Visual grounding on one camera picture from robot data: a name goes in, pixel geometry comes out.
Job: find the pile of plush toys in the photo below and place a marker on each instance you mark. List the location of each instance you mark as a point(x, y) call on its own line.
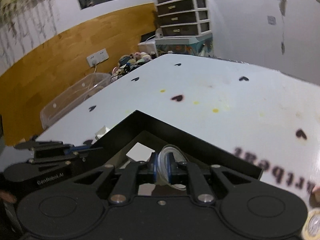
point(128, 63)

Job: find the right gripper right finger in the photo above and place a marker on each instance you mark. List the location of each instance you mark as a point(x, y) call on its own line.
point(190, 175)

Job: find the clear round plastic lid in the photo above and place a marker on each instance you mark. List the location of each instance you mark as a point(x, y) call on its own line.
point(163, 166)

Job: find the black storage box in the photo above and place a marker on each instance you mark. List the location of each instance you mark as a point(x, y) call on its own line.
point(155, 134)

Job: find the clear plastic storage bin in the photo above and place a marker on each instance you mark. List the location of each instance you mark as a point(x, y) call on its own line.
point(72, 97)

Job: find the round white yellow tin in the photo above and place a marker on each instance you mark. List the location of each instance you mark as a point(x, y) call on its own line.
point(311, 228)

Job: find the clear tape strip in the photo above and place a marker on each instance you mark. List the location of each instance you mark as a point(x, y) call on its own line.
point(99, 134)

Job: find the plastic drawer tower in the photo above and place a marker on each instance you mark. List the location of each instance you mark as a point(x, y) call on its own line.
point(183, 18)

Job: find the teal patterned storage box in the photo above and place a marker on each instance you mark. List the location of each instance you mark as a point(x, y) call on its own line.
point(201, 45)

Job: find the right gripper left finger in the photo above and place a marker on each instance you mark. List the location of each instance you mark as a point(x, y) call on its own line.
point(131, 177)

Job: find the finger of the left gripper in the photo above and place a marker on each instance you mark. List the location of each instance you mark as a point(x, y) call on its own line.
point(32, 144)
point(58, 150)

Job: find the white wall socket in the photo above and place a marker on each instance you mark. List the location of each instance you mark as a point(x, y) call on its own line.
point(98, 57)

